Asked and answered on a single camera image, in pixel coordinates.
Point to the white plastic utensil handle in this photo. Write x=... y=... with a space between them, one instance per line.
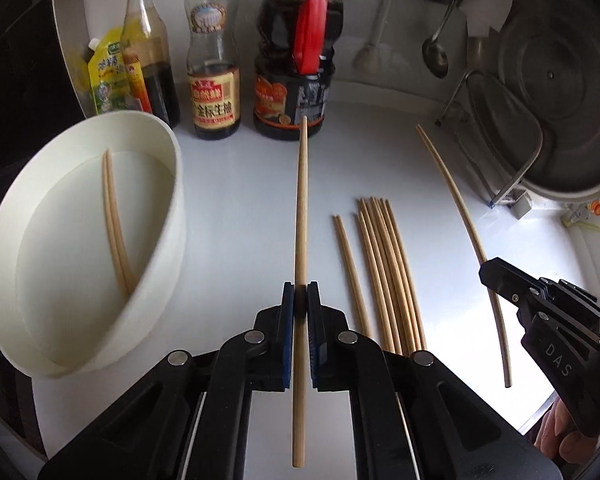
x=367 y=60

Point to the white round paper container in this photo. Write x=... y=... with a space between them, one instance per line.
x=92 y=239

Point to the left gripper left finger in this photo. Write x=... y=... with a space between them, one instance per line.
x=260 y=357

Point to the wooden chopstick bundle four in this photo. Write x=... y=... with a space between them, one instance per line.
x=400 y=306

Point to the yellow cap vinegar bottle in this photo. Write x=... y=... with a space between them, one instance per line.
x=146 y=57

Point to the clear soy sauce bottle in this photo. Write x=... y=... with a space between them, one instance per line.
x=212 y=67

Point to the metal wire rack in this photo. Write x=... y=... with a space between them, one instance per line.
x=508 y=129

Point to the large dark soy sauce jug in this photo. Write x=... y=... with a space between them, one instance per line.
x=294 y=66

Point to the wooden chopstick bundle two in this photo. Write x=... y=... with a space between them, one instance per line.
x=379 y=256

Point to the metal ladle spoon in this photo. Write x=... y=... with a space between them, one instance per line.
x=433 y=54

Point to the person right hand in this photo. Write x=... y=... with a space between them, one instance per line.
x=558 y=436

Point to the wooden chopstick bundle one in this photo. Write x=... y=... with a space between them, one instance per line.
x=375 y=282

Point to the yellow seasoning pouch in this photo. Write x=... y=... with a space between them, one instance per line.
x=107 y=72

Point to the large steel pot lid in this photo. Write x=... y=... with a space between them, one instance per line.
x=548 y=55

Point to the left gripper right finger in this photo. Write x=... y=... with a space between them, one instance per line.
x=340 y=357

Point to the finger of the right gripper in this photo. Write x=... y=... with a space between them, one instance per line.
x=511 y=284

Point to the wooden chopstick bundle five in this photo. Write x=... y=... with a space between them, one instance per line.
x=407 y=279

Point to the wooden chopstick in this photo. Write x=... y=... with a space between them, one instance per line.
x=300 y=280
x=111 y=229
x=117 y=229
x=352 y=276
x=475 y=242

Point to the wooden chopstick bundle three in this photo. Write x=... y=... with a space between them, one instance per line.
x=369 y=203

